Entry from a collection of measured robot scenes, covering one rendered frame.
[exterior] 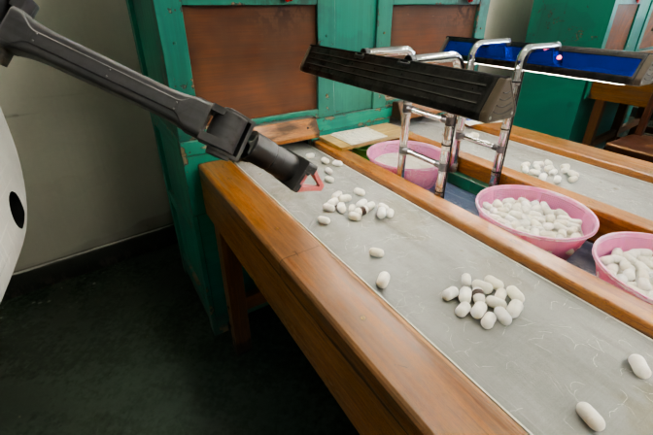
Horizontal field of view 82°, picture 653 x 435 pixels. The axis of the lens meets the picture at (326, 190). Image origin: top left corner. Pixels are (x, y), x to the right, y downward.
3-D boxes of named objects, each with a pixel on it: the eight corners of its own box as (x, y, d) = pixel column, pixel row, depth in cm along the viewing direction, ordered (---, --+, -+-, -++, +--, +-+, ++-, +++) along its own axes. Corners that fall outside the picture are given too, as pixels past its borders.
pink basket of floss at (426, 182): (445, 202, 113) (450, 173, 109) (359, 191, 120) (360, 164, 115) (444, 168, 136) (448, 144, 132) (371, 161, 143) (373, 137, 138)
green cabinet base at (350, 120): (216, 342, 150) (179, 143, 112) (183, 268, 191) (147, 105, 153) (448, 239, 215) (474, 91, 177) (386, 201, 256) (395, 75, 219)
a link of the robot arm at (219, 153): (209, 151, 63) (230, 107, 64) (186, 146, 71) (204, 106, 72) (264, 180, 70) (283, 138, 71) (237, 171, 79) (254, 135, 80)
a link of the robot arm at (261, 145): (244, 156, 66) (258, 128, 67) (227, 152, 71) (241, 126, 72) (273, 173, 70) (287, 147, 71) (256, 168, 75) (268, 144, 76)
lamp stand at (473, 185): (494, 203, 112) (530, 46, 92) (442, 180, 127) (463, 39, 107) (530, 188, 121) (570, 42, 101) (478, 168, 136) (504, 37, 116)
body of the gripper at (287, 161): (292, 151, 81) (266, 135, 76) (317, 166, 73) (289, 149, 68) (277, 177, 81) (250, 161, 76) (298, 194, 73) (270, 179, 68)
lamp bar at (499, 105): (485, 124, 60) (495, 79, 57) (298, 71, 107) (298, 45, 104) (515, 117, 64) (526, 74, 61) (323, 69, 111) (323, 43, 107)
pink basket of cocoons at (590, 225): (580, 291, 78) (595, 254, 74) (455, 247, 92) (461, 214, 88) (591, 234, 97) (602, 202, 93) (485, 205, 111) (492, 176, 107)
